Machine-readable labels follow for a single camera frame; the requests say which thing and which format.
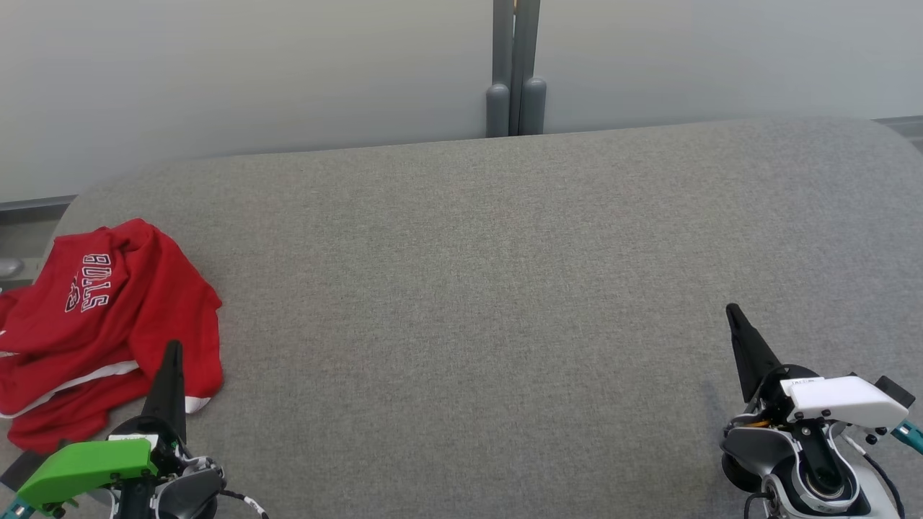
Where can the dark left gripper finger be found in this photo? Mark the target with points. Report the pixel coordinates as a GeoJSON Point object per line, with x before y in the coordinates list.
{"type": "Point", "coordinates": [169, 389]}

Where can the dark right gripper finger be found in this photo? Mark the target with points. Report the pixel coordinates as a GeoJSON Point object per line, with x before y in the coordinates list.
{"type": "Point", "coordinates": [750, 353]}

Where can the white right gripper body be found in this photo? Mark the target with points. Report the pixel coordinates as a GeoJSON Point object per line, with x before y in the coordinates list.
{"type": "Point", "coordinates": [844, 400]}

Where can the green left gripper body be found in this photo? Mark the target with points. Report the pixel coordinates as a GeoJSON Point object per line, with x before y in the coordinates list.
{"type": "Point", "coordinates": [86, 468]}

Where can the red Bulls jersey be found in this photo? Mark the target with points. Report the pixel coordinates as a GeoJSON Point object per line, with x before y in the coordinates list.
{"type": "Point", "coordinates": [65, 429]}

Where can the red Bulls shorts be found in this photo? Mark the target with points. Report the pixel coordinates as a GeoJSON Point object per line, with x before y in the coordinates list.
{"type": "Point", "coordinates": [144, 303]}

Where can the grey partition foot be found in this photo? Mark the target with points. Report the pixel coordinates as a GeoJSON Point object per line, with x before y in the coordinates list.
{"type": "Point", "coordinates": [9, 267]}

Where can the light grey partition panel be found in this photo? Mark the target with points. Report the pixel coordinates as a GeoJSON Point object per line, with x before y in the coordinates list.
{"type": "Point", "coordinates": [238, 72]}
{"type": "Point", "coordinates": [721, 58]}

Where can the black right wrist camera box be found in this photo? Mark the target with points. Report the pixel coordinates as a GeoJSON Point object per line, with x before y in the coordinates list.
{"type": "Point", "coordinates": [898, 393]}

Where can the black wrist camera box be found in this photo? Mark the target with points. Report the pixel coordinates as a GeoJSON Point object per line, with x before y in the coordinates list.
{"type": "Point", "coordinates": [898, 393]}
{"type": "Point", "coordinates": [21, 472]}

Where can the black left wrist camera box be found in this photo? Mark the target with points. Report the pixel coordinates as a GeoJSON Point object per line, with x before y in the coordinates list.
{"type": "Point", "coordinates": [21, 472]}

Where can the grey partition post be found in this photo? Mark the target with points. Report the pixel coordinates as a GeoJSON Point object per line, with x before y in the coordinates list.
{"type": "Point", "coordinates": [498, 72]}
{"type": "Point", "coordinates": [532, 72]}

